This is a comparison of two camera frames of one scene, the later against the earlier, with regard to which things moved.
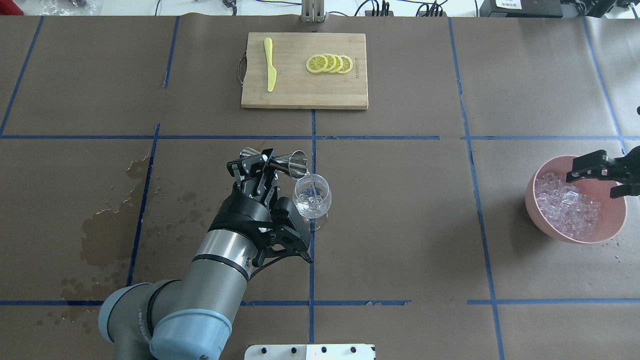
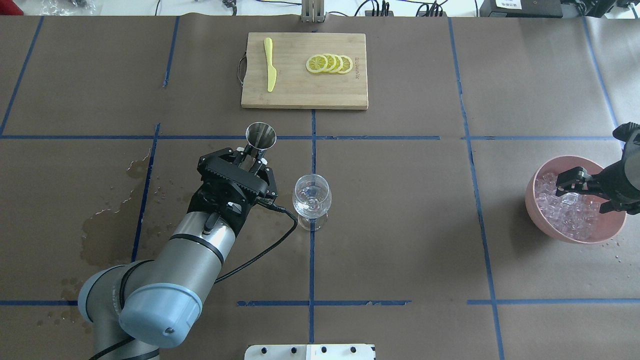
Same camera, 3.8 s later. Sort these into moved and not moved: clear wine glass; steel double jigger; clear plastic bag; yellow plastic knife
Moved: steel double jigger
Not moved: yellow plastic knife; clear plastic bag; clear wine glass
